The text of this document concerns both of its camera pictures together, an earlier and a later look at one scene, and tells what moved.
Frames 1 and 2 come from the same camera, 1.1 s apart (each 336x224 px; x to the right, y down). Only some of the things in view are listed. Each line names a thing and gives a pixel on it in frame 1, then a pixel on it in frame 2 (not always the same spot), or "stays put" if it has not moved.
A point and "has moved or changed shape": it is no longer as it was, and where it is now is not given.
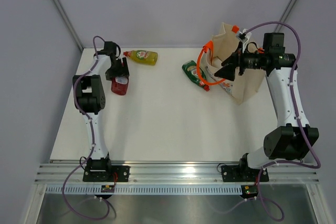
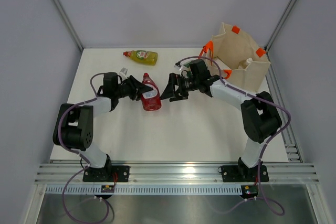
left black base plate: [115, 173] stays put
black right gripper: [228, 71] to [170, 92]
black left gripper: [123, 71] to [135, 86]
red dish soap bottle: [119, 85] has moved or changed shape
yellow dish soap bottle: [143, 57] stays put
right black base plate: [237, 173] stays put
